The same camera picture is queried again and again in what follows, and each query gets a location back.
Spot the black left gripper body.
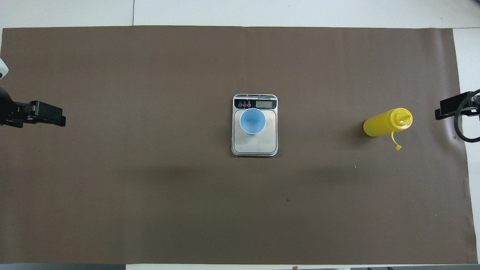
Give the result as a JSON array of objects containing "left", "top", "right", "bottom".
[{"left": 0, "top": 87, "right": 19, "bottom": 125}]

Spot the silver digital kitchen scale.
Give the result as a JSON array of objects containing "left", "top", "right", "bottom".
[{"left": 231, "top": 94, "right": 278, "bottom": 157}]

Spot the yellow squeeze bottle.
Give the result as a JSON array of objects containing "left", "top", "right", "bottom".
[{"left": 363, "top": 108, "right": 413, "bottom": 151}]

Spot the brown table mat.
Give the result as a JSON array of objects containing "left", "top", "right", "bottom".
[{"left": 0, "top": 25, "right": 479, "bottom": 265}]

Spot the light blue plastic cup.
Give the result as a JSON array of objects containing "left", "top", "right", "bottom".
[{"left": 240, "top": 108, "right": 266, "bottom": 135}]

